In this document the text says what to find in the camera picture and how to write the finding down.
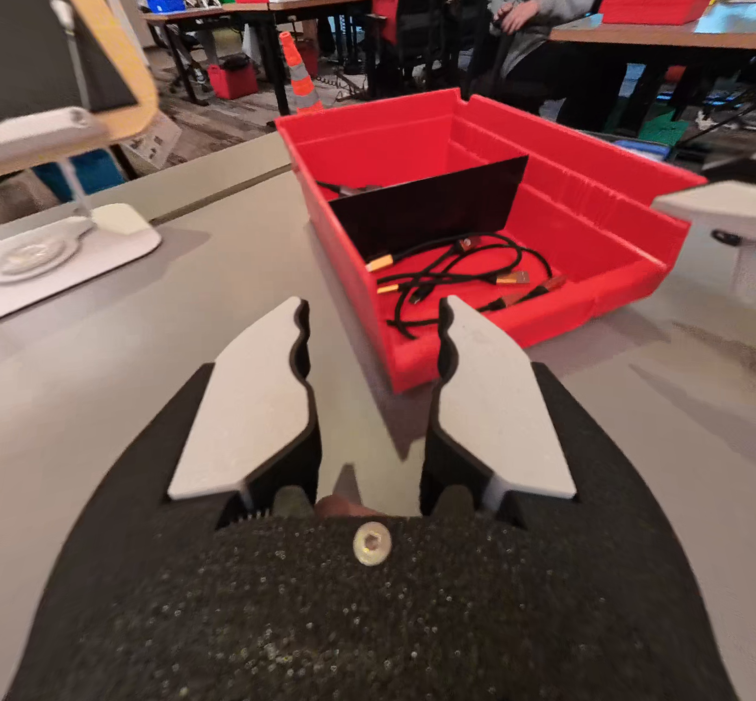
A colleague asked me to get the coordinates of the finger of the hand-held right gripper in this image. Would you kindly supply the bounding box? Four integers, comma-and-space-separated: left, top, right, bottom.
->
650, 179, 756, 224

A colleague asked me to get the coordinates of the blue storage basket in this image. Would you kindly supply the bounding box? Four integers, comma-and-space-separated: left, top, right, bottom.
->
32, 148, 128, 202

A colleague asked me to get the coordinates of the white stand with black board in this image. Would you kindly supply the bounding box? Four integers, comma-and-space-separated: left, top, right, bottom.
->
0, 0, 163, 319

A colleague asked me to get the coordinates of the grey desk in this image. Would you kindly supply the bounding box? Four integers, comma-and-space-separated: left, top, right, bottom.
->
0, 131, 756, 701

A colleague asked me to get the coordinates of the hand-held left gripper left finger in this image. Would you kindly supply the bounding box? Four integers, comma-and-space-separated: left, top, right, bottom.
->
167, 296, 322, 504

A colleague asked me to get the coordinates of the orange traffic cone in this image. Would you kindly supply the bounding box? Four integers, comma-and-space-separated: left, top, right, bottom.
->
278, 32, 324, 114

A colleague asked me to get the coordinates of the black office chair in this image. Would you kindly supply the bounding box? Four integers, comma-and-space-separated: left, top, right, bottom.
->
366, 0, 497, 93

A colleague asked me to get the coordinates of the black bin divider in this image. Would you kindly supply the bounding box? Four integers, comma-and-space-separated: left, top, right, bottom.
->
328, 156, 529, 261

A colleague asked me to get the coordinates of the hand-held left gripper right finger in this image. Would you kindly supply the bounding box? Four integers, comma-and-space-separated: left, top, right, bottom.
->
426, 295, 578, 510

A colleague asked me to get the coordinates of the grey USB hub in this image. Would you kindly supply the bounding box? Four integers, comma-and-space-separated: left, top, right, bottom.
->
316, 180, 391, 198

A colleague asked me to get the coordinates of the white printed sheet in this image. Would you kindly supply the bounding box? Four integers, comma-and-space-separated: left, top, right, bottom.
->
121, 113, 183, 170

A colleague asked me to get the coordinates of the wooden table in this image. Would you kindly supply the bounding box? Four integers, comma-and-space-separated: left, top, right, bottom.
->
142, 0, 379, 117
549, 1, 756, 135

